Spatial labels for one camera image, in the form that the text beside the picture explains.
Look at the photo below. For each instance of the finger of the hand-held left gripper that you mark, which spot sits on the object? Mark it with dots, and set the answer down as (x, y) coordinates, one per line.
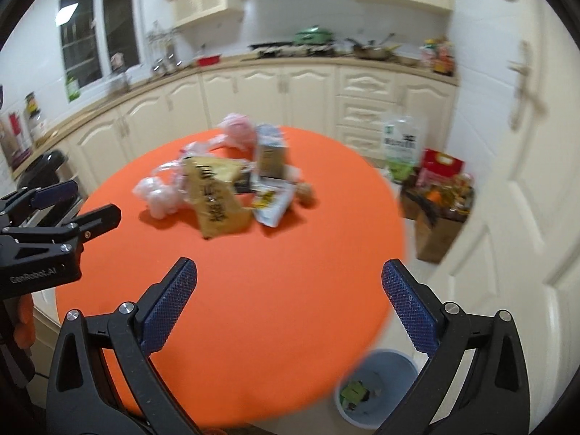
(97, 220)
(54, 192)

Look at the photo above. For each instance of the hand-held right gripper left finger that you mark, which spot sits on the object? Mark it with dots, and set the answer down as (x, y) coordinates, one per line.
(170, 301)

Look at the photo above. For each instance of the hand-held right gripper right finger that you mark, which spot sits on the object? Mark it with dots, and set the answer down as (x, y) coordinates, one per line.
(408, 301)

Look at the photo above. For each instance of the pale pink plastic bag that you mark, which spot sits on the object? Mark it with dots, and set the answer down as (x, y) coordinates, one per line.
(158, 197)

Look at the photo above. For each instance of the blue trash bin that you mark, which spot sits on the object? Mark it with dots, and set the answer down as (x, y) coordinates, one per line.
(385, 369)

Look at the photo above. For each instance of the green wrapper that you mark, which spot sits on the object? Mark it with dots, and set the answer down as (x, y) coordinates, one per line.
(354, 394)

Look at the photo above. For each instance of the tan snack bag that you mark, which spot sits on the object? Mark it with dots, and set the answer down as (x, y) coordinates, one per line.
(217, 204)

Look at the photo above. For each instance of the black snack packet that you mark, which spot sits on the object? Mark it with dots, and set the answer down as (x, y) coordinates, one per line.
(243, 181)

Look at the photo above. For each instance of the white and yellow packet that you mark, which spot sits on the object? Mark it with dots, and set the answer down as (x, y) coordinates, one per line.
(272, 204)

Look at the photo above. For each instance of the brown walnut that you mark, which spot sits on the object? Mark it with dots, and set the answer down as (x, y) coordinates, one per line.
(306, 192)

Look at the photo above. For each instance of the grey drink carton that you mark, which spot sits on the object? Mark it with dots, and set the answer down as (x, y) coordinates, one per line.
(272, 156)

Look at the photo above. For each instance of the person's left hand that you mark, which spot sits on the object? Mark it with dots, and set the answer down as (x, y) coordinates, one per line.
(23, 326)

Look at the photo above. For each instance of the black round pot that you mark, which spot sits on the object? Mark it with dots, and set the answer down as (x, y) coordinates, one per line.
(45, 165)

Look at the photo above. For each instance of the brown cardboard box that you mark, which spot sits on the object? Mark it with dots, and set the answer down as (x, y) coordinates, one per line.
(437, 240)

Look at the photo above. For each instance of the red bottle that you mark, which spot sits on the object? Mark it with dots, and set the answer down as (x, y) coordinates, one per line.
(16, 131)

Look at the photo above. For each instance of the glass jar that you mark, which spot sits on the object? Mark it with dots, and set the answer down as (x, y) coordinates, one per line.
(31, 106)

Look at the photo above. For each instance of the round orange table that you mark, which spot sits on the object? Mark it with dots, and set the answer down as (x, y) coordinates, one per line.
(272, 303)

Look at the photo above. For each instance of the green bottle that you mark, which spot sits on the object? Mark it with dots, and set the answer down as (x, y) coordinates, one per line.
(72, 88)

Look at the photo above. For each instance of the cluster of oil bottles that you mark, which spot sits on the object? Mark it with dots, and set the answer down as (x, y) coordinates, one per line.
(453, 197)

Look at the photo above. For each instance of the white panel door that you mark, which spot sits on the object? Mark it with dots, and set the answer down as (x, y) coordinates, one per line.
(521, 235)

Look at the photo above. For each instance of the red gift box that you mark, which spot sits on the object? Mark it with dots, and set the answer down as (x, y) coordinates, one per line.
(442, 163)

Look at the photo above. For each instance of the white and green rice bag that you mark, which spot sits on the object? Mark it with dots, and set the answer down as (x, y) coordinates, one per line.
(401, 145)

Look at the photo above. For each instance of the glassware rack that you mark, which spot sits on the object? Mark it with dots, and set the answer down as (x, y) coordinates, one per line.
(163, 52)

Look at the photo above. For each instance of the kitchen window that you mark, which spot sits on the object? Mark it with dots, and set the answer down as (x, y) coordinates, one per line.
(118, 18)

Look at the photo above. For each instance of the red container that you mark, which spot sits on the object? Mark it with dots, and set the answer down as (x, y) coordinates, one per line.
(208, 60)

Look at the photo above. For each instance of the cream base cabinets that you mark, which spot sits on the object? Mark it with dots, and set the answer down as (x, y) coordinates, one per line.
(272, 95)

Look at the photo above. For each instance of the cluster of condiment bottles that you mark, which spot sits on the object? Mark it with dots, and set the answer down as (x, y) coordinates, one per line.
(437, 56)

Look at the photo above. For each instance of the metal wok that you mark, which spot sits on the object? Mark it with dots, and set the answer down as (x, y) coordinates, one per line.
(374, 50)

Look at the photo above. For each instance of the black gas stove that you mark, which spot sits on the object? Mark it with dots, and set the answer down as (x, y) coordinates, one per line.
(290, 50)

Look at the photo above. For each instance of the green cooking pot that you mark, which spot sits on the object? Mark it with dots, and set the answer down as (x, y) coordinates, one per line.
(313, 36)

